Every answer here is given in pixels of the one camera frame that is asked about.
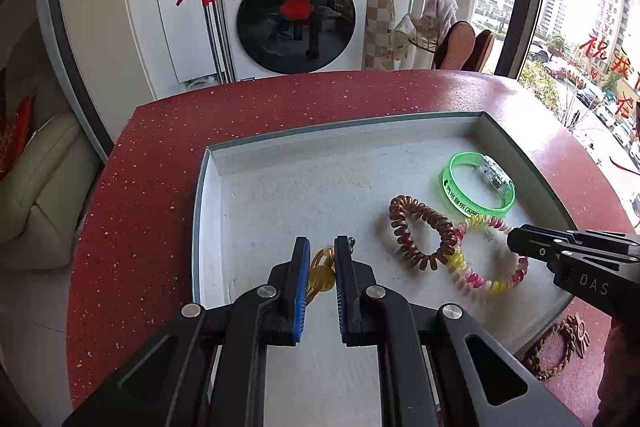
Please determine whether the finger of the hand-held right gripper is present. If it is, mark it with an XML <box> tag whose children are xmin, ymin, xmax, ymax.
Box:
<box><xmin>507</xmin><ymin>224</ymin><xmax>576</xmax><ymax>269</ymax></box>
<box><xmin>567</xmin><ymin>229</ymin><xmax>640</xmax><ymax>258</ymax></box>

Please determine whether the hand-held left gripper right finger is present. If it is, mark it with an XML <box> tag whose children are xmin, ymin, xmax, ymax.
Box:
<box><xmin>334</xmin><ymin>235</ymin><xmax>583</xmax><ymax>427</ymax></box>

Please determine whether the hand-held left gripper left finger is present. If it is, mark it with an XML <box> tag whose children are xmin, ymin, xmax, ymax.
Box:
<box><xmin>62</xmin><ymin>236</ymin><xmax>312</xmax><ymax>427</ymax></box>

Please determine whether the yellow hair tie with charms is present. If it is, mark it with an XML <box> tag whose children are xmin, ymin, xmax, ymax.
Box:
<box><xmin>306</xmin><ymin>237</ymin><xmax>357</xmax><ymax>308</ymax></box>

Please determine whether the brown braided bracelet with charm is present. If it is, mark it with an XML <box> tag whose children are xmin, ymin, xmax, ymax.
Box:
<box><xmin>520</xmin><ymin>314</ymin><xmax>593</xmax><ymax>382</ymax></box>

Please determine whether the pink and yellow spiral hair tie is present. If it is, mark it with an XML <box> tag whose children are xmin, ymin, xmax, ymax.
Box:
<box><xmin>446</xmin><ymin>215</ymin><xmax>529</xmax><ymax>294</ymax></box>

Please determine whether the white shallow tray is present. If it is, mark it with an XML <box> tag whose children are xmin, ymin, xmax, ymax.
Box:
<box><xmin>191</xmin><ymin>111</ymin><xmax>586</xmax><ymax>360</ymax></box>

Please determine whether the person's right forearm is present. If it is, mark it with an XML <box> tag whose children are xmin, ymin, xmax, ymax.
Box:
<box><xmin>602</xmin><ymin>317</ymin><xmax>640</xmax><ymax>427</ymax></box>

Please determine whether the row of parked cars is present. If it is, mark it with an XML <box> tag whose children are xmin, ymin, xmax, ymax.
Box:
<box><xmin>530</xmin><ymin>42</ymin><xmax>640</xmax><ymax>158</ymax></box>

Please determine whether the red window decal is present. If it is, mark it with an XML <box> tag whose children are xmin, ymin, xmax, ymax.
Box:
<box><xmin>580</xmin><ymin>34</ymin><xmax>640</xmax><ymax>75</ymax></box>

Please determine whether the brown slipper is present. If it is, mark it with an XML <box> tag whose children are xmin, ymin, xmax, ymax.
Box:
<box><xmin>436</xmin><ymin>21</ymin><xmax>476</xmax><ymax>72</ymax></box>
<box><xmin>462</xmin><ymin>30</ymin><xmax>496</xmax><ymax>72</ymax></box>

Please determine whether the white front-load washing machine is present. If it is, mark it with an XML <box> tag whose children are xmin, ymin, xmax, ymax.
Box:
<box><xmin>216</xmin><ymin>0</ymin><xmax>368</xmax><ymax>80</ymax></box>

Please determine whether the white hanging garment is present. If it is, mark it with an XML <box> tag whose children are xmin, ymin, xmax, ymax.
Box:
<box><xmin>390</xmin><ymin>13</ymin><xmax>441</xmax><ymax>70</ymax></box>

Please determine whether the pale pink towel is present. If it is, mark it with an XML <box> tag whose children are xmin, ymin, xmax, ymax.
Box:
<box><xmin>422</xmin><ymin>0</ymin><xmax>458</xmax><ymax>38</ymax></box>

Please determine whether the checkered cloth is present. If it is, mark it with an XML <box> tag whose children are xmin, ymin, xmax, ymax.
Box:
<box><xmin>364</xmin><ymin>0</ymin><xmax>397</xmax><ymax>72</ymax></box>

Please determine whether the cream leather sofa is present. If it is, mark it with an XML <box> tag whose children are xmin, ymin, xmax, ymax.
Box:
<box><xmin>0</xmin><ymin>112</ymin><xmax>103</xmax><ymax>270</ymax></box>

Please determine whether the red printed cushion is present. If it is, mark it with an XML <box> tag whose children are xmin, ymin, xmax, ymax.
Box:
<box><xmin>0</xmin><ymin>72</ymin><xmax>38</xmax><ymax>180</ymax></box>

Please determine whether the brown spiral hair tie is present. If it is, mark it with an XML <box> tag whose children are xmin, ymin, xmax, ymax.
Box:
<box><xmin>389</xmin><ymin>195</ymin><xmax>463</xmax><ymax>272</ymax></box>

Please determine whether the green translucent bracelet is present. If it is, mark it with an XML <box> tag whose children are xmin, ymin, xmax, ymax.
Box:
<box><xmin>442</xmin><ymin>152</ymin><xmax>517</xmax><ymax>219</ymax></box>

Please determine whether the red-handled mop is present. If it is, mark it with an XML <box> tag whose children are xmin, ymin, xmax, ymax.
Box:
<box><xmin>175</xmin><ymin>0</ymin><xmax>236</xmax><ymax>84</ymax></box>

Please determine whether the grey door frame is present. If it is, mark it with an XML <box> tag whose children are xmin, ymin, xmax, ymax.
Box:
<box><xmin>32</xmin><ymin>0</ymin><xmax>116</xmax><ymax>162</ymax></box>

